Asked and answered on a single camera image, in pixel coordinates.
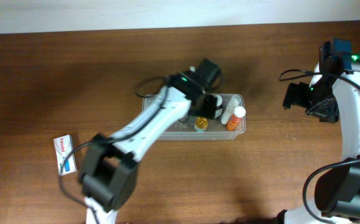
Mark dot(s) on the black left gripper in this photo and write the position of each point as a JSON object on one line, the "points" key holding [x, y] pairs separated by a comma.
{"points": [[211, 106]]}

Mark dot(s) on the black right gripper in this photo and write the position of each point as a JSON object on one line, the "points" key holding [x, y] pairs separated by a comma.
{"points": [[290, 96]]}

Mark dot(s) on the dark brown syrup bottle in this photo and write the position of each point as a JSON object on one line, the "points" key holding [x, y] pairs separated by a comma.
{"points": [[219, 106]]}

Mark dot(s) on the gold-lid small balm jar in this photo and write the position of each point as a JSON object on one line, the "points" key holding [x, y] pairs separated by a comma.
{"points": [[201, 124]]}

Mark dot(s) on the white clear-cap spray bottle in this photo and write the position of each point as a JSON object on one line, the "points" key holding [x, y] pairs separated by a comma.
{"points": [[229, 109]]}

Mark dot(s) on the orange tablet tube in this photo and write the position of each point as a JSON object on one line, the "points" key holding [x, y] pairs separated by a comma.
{"points": [[238, 114]]}

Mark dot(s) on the white Panadol medicine box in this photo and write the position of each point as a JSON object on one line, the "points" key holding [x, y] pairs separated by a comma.
{"points": [[63, 146]]}

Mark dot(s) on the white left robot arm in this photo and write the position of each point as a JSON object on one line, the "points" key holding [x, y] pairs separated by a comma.
{"points": [[109, 173]]}

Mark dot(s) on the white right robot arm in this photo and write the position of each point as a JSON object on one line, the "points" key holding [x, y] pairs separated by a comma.
{"points": [[331, 194]]}

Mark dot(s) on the clear plastic container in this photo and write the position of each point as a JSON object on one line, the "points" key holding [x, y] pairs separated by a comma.
{"points": [[184, 130]]}

